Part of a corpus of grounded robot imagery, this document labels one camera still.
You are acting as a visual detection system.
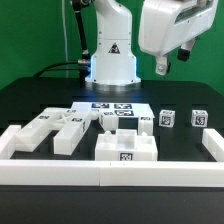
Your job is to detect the white fence wall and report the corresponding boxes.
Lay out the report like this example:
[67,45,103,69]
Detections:
[0,125,21,160]
[202,128,224,162]
[0,160,224,187]

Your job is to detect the small tagged cube right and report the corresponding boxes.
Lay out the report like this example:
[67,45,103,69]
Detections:
[191,110,208,127]

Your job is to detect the white left fence wall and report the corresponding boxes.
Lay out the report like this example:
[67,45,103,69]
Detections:
[0,125,21,160]

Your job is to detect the white tag base sheet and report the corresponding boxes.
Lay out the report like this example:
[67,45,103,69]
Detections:
[71,102,154,118]

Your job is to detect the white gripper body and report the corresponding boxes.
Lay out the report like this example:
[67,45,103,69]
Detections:
[138,0,218,56]

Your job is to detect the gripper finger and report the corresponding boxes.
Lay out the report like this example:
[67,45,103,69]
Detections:
[156,55,171,76]
[177,38,196,62]

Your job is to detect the white chair seat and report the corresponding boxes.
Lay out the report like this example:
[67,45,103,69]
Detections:
[95,129,158,161]

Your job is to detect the small tagged cube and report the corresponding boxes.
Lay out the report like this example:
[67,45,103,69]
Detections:
[159,110,175,127]
[191,110,208,127]

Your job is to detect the white right fence wall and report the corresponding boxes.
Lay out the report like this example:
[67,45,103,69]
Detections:
[202,128,224,162]

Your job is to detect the black hose cable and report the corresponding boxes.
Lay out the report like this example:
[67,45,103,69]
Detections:
[32,0,92,79]

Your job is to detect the white chair back frame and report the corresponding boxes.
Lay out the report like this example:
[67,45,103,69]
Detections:
[15,108,91,155]

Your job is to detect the small tagged cube left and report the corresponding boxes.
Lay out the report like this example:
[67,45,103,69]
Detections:
[159,110,175,127]

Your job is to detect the white front fence wall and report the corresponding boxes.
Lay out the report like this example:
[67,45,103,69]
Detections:
[0,160,224,187]

